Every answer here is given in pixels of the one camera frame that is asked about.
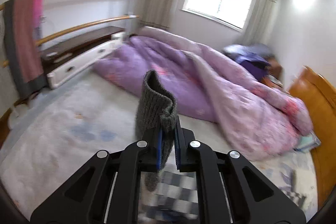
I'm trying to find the dark clothes pile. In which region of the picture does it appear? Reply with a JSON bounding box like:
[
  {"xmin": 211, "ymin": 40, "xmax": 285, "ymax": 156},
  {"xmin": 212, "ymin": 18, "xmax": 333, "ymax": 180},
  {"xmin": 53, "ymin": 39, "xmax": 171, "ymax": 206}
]
[{"xmin": 222, "ymin": 44, "xmax": 274, "ymax": 82}]

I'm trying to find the striped teal pillow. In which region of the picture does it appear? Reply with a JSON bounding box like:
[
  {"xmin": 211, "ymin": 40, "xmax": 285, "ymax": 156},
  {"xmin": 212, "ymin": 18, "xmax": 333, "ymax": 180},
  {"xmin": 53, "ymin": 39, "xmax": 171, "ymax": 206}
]
[{"xmin": 294, "ymin": 131, "xmax": 321, "ymax": 153}]

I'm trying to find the grey white checkered sweater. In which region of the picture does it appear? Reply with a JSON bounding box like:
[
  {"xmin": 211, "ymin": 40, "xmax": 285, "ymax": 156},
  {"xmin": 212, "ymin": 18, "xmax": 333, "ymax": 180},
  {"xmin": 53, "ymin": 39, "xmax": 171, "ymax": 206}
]
[{"xmin": 135, "ymin": 70, "xmax": 199, "ymax": 223}]

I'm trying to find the beige right curtain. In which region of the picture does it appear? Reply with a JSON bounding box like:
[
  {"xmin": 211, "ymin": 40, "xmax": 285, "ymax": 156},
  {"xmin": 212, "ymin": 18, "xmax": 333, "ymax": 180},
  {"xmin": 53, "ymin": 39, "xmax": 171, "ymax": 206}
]
[{"xmin": 240, "ymin": 0, "xmax": 278, "ymax": 46}]

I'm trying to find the white patterned bed sheet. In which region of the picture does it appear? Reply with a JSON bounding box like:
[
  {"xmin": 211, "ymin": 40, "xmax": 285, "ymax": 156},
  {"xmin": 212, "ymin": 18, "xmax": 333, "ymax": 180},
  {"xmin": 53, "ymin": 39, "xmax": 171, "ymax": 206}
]
[{"xmin": 1, "ymin": 71, "xmax": 318, "ymax": 223}]

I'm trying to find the pink grey towel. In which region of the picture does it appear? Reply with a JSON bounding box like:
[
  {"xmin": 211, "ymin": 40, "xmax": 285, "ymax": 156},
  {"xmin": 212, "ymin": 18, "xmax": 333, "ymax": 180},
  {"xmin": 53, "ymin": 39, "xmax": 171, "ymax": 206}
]
[{"xmin": 3, "ymin": 0, "xmax": 47, "ymax": 100}]

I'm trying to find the wooden clothes rack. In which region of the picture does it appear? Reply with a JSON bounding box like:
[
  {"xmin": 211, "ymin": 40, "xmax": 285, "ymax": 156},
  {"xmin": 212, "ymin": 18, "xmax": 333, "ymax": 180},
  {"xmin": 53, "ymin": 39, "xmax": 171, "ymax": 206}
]
[{"xmin": 0, "ymin": 0, "xmax": 142, "ymax": 68}]

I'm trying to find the purple pink floral duvet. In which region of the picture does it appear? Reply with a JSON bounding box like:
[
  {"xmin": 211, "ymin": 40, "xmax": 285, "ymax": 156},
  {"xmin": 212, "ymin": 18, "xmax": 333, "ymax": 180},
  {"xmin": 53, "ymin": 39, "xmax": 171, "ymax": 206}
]
[{"xmin": 93, "ymin": 27, "xmax": 313, "ymax": 160}]

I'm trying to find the white dark-top low cabinet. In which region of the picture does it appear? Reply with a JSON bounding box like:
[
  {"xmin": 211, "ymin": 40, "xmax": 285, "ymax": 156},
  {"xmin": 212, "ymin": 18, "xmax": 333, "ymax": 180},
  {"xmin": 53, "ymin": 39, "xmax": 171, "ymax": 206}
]
[{"xmin": 41, "ymin": 26, "xmax": 125, "ymax": 89}]

